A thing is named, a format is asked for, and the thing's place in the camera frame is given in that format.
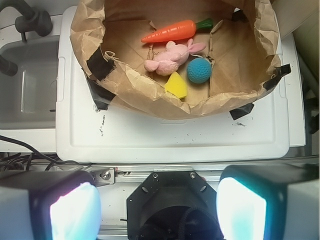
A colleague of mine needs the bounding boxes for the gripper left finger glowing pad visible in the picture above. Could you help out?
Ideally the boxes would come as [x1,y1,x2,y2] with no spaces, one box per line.
[0,170,102,240]

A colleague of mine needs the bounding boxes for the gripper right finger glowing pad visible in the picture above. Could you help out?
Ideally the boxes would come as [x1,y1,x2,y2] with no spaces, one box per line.
[216,164,320,240]

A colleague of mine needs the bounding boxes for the blue textured ball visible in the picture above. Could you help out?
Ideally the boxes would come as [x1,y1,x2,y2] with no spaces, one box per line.
[186,58,212,84]

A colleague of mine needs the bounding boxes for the white plastic bin lid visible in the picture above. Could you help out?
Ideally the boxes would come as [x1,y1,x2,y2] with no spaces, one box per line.
[55,6,290,165]

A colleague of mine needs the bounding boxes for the grey toy sink basin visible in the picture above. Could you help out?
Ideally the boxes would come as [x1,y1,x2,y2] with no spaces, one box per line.
[0,36,59,130]

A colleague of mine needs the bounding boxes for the yellow foam wedge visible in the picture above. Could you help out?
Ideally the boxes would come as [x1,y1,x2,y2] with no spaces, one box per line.
[164,71,188,99]

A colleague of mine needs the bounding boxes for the brown paper bag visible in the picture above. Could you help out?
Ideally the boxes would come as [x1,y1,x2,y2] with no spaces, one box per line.
[70,0,281,120]

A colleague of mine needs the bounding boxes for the pink plush bunny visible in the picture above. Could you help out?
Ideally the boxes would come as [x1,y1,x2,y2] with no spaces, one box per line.
[143,38,207,76]

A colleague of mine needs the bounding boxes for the dark grey toy faucet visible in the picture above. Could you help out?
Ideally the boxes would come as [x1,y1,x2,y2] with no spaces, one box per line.
[0,0,54,77]

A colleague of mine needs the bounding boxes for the orange plastic toy carrot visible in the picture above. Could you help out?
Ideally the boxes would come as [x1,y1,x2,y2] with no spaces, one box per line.
[140,18,214,43]

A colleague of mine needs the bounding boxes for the black cables bundle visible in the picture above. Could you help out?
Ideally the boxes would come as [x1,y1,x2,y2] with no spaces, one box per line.
[0,134,93,173]

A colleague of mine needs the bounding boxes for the aluminium extrusion rail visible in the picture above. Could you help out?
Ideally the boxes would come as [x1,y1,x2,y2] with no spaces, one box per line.
[56,163,320,186]

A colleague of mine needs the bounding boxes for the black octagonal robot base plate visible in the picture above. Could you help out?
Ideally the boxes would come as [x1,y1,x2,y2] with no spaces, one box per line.
[126,171,225,240]

